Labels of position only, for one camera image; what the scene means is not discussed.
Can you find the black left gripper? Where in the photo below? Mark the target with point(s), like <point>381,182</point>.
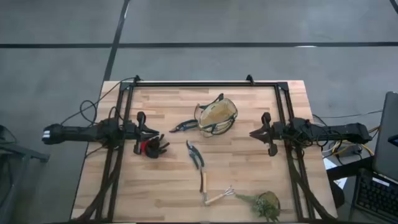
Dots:
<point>140,130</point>

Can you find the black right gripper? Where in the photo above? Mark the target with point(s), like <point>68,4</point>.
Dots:
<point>275,130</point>

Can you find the black and red gardening gloves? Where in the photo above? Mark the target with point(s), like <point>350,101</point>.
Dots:
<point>154,147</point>

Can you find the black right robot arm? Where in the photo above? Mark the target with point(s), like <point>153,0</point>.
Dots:
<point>342,130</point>

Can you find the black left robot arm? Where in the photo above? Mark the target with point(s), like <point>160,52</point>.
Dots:
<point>77,133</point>

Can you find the small potted green plant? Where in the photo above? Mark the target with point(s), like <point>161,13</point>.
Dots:
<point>264,205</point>

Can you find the white paper sheet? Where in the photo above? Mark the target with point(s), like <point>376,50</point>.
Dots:
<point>329,164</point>

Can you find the grey power strip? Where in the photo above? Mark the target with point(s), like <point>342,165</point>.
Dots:
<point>349,150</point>

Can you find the grey laptop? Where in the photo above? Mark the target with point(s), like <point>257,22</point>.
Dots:
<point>388,140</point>

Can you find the grey metal side cart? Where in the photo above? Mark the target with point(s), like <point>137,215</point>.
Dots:
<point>21,155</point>

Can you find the black keyboard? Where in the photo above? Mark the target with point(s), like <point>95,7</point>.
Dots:
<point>376,196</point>

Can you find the black aluminium table frame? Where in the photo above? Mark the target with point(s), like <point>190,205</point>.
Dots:
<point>202,84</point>

